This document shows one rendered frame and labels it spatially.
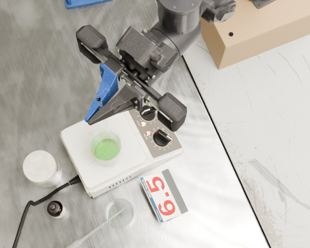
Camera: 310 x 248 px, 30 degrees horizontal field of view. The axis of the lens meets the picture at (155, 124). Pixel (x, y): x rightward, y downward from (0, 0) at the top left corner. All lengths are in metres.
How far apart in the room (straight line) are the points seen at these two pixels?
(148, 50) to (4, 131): 0.52
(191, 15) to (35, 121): 0.51
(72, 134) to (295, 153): 0.43
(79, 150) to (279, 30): 0.43
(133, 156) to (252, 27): 0.32
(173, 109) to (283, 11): 0.43
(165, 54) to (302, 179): 0.51
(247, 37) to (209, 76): 0.14
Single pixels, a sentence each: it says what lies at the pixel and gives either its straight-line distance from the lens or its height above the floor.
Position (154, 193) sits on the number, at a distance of 1.07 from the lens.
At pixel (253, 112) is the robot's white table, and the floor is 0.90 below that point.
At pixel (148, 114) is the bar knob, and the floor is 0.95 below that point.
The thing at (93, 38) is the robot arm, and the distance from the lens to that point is 0.78.
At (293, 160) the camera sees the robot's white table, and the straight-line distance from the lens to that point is 1.15.
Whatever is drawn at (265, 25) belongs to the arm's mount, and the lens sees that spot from 1.09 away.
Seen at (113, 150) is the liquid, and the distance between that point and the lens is 1.01.
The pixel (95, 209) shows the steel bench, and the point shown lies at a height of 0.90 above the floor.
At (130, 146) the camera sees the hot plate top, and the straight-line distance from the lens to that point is 1.03.
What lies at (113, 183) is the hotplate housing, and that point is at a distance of 1.05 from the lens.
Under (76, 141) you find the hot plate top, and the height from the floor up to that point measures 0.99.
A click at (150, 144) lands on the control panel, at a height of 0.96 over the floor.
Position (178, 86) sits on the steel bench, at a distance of 1.15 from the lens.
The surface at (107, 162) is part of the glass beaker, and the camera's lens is 0.98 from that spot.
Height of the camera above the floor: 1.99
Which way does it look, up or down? 75 degrees down
